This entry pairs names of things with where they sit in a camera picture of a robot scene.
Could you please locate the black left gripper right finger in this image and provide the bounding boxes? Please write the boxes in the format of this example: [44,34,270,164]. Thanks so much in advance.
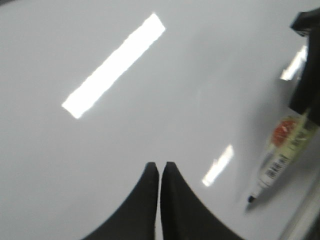
[160,162,241,240]

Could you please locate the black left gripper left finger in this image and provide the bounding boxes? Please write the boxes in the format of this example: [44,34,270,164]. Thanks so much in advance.
[84,162,159,240]

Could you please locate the white black whiteboard marker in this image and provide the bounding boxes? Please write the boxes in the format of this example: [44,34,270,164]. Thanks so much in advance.
[247,111,320,204]

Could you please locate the red round magnet taped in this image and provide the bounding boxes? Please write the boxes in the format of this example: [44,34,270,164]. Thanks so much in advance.
[271,118,297,147]

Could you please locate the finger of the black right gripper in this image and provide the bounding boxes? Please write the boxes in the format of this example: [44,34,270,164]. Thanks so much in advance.
[289,8,320,125]

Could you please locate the white whiteboard with aluminium frame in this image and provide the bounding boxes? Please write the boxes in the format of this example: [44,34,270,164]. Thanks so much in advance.
[0,0,320,240]

